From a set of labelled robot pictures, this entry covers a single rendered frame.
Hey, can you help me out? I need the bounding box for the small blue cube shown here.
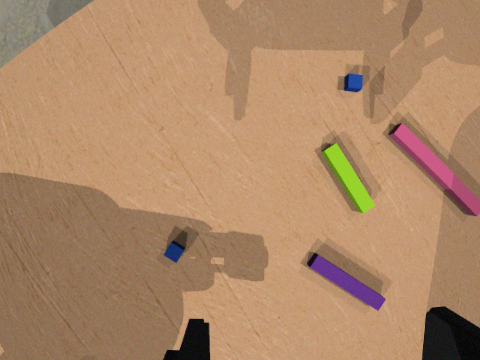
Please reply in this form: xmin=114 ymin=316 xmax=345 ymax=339
xmin=164 ymin=240 xmax=185 ymax=263
xmin=344 ymin=73 xmax=363 ymax=92

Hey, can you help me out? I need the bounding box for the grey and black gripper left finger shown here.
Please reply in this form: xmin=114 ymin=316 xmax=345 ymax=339
xmin=163 ymin=319 xmax=210 ymax=360

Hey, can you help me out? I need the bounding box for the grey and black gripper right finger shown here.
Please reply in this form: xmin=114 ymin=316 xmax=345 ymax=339
xmin=422 ymin=306 xmax=480 ymax=360

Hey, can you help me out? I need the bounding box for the purple rod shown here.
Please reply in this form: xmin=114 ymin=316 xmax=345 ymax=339
xmin=307 ymin=253 xmax=386 ymax=311

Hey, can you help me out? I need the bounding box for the pink rod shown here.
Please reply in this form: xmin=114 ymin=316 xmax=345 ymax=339
xmin=389 ymin=123 xmax=480 ymax=216

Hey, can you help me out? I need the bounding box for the lime green rod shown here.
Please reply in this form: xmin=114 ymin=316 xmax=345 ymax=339
xmin=321 ymin=143 xmax=375 ymax=213

